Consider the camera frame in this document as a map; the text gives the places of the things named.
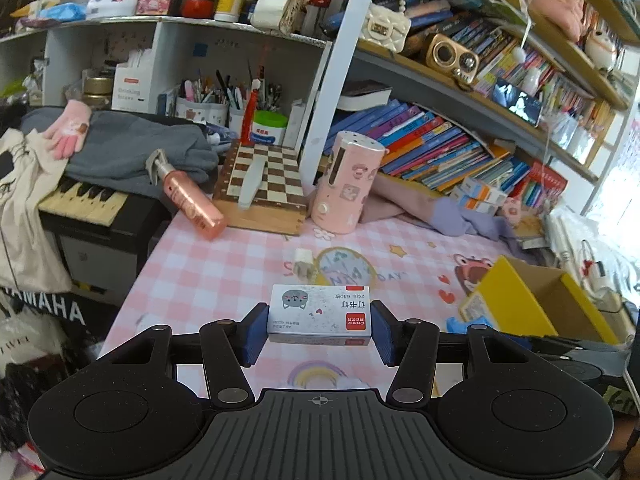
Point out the white plastic stick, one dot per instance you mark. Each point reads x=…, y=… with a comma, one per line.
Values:
x=251, y=180

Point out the white plug adapter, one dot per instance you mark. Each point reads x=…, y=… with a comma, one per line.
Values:
x=304, y=262

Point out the gold tin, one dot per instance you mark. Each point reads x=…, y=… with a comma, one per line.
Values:
x=97, y=92

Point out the white storage box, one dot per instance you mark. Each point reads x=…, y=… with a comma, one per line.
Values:
x=575, y=132

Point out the white shelf unit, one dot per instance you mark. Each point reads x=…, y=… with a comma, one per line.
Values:
x=175, y=35

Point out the pink pig plush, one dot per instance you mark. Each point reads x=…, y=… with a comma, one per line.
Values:
x=511, y=209

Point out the black thick book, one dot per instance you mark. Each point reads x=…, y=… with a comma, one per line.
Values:
x=365, y=95

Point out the wooden chessboard box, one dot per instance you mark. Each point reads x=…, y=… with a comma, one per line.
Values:
x=280, y=195

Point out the white cat print staples box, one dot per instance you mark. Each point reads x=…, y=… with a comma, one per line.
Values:
x=320, y=310

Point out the red slim figure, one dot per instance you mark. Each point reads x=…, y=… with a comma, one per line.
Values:
x=250, y=115

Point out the pink plush toy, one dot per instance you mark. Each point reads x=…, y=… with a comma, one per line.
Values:
x=557, y=2

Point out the grey garment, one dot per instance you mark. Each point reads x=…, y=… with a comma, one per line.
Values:
x=140, y=140

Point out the white plastic bag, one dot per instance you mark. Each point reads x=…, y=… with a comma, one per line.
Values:
x=30, y=340

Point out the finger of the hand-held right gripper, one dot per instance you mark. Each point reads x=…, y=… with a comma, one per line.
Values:
x=575, y=347

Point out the pink checked covered desktop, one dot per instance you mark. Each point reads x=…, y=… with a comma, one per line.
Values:
x=225, y=270

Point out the pink spray bottle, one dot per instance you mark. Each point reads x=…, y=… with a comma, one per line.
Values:
x=190, y=200

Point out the assorted stationery row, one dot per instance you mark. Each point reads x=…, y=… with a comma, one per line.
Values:
x=500, y=45

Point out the green lid white jar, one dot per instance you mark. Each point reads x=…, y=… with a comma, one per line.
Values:
x=269, y=132

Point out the purple cloth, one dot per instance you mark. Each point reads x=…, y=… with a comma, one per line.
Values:
x=425, y=205

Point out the blue plastic bag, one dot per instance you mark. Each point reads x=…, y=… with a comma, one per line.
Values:
x=62, y=11

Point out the bunch of pens and brushes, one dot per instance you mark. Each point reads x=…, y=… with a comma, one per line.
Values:
x=220, y=90

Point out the camouflage cloth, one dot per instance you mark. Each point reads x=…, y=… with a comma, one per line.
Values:
x=622, y=400

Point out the pink glove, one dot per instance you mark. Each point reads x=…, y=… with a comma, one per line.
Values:
x=70, y=130

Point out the white printed bag heap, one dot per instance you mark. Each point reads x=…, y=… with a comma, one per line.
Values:
x=565, y=240

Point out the grey wooden bookshelf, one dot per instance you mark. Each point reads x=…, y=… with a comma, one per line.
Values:
x=340, y=60

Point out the orange white carton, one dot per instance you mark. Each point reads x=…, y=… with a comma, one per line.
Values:
x=482, y=189
x=472, y=204

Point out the gold retro radio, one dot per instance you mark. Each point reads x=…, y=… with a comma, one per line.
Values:
x=452, y=57

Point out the red printed box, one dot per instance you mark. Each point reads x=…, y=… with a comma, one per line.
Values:
x=545, y=180

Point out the white red label box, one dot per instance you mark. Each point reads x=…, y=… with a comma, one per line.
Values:
x=132, y=87

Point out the white round toy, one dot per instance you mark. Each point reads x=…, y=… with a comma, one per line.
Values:
x=600, y=47

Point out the black phone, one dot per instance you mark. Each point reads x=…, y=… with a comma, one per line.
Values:
x=517, y=102

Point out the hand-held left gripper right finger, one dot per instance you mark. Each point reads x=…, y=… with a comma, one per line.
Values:
x=385, y=335

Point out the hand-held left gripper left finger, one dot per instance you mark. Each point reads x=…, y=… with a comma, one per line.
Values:
x=257, y=332

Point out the black electric keyboard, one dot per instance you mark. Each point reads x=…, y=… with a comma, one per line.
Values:
x=125, y=215

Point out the white tote bag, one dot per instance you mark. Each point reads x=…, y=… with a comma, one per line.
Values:
x=25, y=220

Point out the white pen holder cup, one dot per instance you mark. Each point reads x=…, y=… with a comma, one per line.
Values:
x=200, y=110

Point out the row of colourful books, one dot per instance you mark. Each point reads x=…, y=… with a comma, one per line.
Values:
x=425, y=145

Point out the yellow cardboard box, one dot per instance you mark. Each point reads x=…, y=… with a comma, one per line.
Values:
x=505, y=300

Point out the pink printed cylinder humidifier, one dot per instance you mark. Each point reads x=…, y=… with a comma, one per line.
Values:
x=345, y=185

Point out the white quilted handbag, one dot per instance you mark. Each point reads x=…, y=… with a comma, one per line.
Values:
x=385, y=27

